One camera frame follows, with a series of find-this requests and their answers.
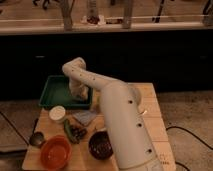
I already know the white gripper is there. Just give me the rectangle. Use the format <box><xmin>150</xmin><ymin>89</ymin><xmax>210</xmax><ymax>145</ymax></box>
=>
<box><xmin>69</xmin><ymin>79</ymin><xmax>88</xmax><ymax>101</ymax></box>

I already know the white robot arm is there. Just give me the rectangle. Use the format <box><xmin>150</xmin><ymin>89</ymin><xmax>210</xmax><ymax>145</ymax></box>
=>
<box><xmin>62</xmin><ymin>57</ymin><xmax>164</xmax><ymax>171</ymax></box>

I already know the green plastic tray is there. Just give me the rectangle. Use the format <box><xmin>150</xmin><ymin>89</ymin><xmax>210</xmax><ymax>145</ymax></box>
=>
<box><xmin>39</xmin><ymin>75</ymin><xmax>93</xmax><ymax>110</ymax></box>

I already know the grey blue cloth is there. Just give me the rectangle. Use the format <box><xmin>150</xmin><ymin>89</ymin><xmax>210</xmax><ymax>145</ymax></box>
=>
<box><xmin>73</xmin><ymin>110</ymin><xmax>97</xmax><ymax>126</ymax></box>

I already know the white small bowl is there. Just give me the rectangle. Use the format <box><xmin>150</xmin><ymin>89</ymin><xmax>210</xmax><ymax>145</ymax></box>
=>
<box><xmin>49</xmin><ymin>106</ymin><xmax>66</xmax><ymax>123</ymax></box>

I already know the green cucumber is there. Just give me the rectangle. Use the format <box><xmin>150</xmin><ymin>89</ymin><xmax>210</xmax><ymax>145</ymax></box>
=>
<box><xmin>63</xmin><ymin>119</ymin><xmax>79</xmax><ymax>144</ymax></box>

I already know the dark grape bunch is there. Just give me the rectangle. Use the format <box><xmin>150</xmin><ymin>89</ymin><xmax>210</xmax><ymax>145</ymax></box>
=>
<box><xmin>71</xmin><ymin>126</ymin><xmax>87</xmax><ymax>139</ymax></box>

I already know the dark purple bowl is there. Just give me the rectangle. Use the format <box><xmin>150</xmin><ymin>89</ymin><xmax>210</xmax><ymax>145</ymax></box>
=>
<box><xmin>88</xmin><ymin>131</ymin><xmax>113</xmax><ymax>160</ymax></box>

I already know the orange plastic bowl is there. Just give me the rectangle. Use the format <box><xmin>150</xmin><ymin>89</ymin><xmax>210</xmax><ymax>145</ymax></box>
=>
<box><xmin>40</xmin><ymin>135</ymin><xmax>72</xmax><ymax>171</ymax></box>

